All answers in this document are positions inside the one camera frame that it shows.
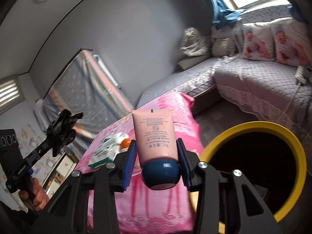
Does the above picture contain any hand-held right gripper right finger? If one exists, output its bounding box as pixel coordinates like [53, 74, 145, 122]
[176, 138, 284, 234]

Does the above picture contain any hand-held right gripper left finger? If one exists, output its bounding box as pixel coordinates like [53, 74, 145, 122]
[44, 139, 137, 234]

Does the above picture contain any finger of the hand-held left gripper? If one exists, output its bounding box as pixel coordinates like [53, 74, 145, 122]
[26, 127, 58, 168]

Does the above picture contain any black plastic bag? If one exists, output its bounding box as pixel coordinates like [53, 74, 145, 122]
[46, 110, 84, 157]

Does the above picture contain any pink tube with blue cap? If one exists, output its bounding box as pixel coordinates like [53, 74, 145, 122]
[132, 109, 182, 191]

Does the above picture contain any yellow-rimmed black trash bin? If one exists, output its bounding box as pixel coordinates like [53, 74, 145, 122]
[189, 121, 308, 234]

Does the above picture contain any person's left forearm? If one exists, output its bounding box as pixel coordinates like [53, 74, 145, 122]
[0, 199, 47, 234]

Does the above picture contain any person's left hand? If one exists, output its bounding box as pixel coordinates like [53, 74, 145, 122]
[18, 177, 53, 212]

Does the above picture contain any flattened green-white milk carton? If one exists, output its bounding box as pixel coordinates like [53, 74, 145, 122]
[88, 132, 129, 170]

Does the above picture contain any white low cabinet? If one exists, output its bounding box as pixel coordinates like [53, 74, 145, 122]
[40, 151, 79, 200]

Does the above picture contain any pink floral tablecloth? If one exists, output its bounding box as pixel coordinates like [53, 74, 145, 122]
[73, 91, 203, 234]

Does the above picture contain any window blind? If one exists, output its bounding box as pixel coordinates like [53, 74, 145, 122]
[0, 75, 26, 115]

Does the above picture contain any striped cloth over wardrobe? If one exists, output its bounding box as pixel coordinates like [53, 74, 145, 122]
[34, 49, 135, 137]

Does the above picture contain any grey pillow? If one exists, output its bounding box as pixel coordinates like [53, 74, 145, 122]
[177, 54, 210, 70]

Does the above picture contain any grey quilted sofa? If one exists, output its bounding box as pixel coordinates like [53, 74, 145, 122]
[135, 4, 312, 137]

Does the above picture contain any beige cushion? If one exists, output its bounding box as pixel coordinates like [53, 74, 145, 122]
[211, 26, 244, 57]

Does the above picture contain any baby print pillow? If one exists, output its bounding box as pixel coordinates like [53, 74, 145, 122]
[241, 22, 277, 61]
[273, 17, 312, 67]

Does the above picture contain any white power adapter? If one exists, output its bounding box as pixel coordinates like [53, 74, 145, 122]
[294, 66, 312, 86]

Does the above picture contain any blue curtain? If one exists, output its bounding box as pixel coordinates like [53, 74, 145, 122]
[199, 0, 248, 26]

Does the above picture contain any cartoon wall poster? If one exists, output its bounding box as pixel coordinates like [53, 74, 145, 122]
[0, 124, 64, 200]

